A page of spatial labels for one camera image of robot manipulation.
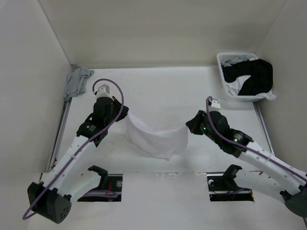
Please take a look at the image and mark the white tank top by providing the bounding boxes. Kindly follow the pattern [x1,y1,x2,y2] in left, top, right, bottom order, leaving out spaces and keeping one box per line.
[125,114,188,161]

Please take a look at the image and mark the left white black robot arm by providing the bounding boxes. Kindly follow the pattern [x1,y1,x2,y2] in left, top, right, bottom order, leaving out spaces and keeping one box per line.
[27,96,129,224]

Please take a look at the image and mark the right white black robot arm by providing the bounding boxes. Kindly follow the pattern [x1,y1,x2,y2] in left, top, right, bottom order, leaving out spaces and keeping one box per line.
[186,110,307,218]

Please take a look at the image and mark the grey folded tank top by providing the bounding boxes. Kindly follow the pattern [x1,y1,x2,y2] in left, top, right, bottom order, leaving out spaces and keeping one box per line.
[63,66,94,102]

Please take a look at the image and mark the black tank top in basket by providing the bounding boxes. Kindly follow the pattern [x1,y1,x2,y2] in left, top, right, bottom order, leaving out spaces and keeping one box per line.
[222,59,273,96]

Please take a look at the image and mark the white garment in basket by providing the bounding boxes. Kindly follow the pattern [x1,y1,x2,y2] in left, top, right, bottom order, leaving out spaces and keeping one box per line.
[225,75,277,101]

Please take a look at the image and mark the white plastic laundry basket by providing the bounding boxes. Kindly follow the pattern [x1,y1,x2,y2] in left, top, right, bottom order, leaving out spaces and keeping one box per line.
[216,52,261,102]

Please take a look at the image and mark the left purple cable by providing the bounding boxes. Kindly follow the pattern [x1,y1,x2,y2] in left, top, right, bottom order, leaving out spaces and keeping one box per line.
[22,78,125,220]

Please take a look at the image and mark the purple cable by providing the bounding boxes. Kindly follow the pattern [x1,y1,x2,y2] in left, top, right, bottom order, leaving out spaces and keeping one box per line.
[22,78,125,220]
[206,96,307,185]

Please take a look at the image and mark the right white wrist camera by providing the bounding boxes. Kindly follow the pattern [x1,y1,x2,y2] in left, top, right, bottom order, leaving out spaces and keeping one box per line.
[208,99,221,112]

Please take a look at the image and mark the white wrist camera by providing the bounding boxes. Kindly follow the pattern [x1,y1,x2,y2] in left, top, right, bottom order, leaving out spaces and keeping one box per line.
[95,84,110,99]
[208,99,221,112]

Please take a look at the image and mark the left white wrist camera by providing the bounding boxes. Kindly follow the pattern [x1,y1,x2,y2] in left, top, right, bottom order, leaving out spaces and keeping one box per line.
[95,84,110,99]

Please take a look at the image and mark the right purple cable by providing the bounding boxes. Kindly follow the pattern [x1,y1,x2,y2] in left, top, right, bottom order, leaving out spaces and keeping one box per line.
[206,96,307,185]

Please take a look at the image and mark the left metal table rail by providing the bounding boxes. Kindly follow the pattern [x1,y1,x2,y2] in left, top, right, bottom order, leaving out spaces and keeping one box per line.
[46,100,71,172]

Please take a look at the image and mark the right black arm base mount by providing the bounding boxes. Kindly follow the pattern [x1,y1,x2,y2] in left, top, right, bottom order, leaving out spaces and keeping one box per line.
[207,164,254,202]

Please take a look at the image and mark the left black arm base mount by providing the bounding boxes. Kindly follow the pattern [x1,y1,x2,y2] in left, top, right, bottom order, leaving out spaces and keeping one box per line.
[78,166,123,202]

